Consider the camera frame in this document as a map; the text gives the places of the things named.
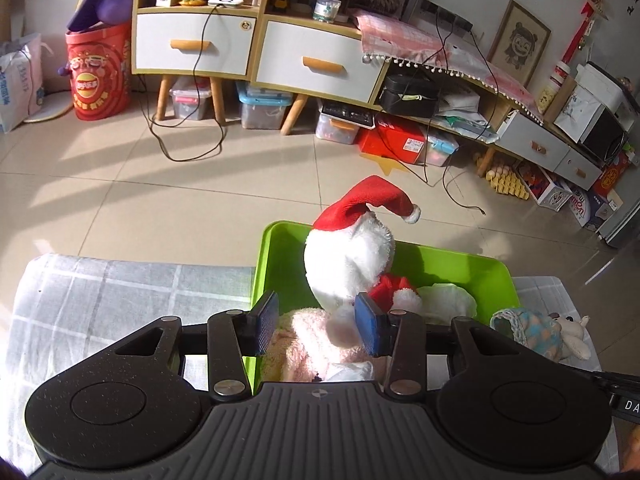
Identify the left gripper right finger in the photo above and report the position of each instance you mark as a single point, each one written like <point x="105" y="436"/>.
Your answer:
<point x="400" y="337"/>

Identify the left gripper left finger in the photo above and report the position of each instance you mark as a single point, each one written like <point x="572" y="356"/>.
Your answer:
<point x="231" y="337"/>

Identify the santa plush toy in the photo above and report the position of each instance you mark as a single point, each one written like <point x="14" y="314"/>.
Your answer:
<point x="349" y="252"/>

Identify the beige bunny plush blue dress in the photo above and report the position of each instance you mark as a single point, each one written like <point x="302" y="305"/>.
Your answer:
<point x="551" y="335"/>

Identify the pale green towel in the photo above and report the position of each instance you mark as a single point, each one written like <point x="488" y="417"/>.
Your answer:
<point x="442" y="302"/>

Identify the green plastic bin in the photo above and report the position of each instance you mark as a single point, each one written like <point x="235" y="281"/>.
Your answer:
<point x="280" y="268"/>

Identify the grey checked bed sheet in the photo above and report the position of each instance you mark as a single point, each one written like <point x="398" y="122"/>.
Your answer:
<point x="66" y="308"/>

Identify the yellow egg tray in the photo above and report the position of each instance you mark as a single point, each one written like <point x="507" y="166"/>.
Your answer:
<point x="504" y="181"/>

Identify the red cardboard box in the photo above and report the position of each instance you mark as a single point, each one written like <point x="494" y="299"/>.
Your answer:
<point x="393" y="137"/>

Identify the white decorated box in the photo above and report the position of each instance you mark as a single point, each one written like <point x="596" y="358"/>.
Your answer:
<point x="548" y="190"/>

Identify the clear storage box pink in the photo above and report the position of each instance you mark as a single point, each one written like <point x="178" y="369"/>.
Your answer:
<point x="335" y="130"/>

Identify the blue lid storage box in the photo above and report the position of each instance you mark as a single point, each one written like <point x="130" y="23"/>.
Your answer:
<point x="262" y="109"/>

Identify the black bag on shelf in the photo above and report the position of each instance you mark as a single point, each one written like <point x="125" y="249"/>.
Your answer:
<point x="411" y="96"/>

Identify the long wooden tv bench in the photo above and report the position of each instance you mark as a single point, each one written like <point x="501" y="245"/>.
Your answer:
<point x="382" y="64"/>

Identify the pink lace cloth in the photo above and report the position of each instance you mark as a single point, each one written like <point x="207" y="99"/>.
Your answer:
<point x="398" y="42"/>

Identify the red printed bucket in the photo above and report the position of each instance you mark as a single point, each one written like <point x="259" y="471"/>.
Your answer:
<point x="99" y="64"/>

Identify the wooden shelf cabinet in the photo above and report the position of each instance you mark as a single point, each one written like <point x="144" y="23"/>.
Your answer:
<point x="216" y="42"/>

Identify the white paper bag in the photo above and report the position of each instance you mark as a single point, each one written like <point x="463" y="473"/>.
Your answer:
<point x="21" y="82"/>

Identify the girl picture frame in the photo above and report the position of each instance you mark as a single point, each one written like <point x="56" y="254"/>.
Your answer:
<point x="519" y="43"/>

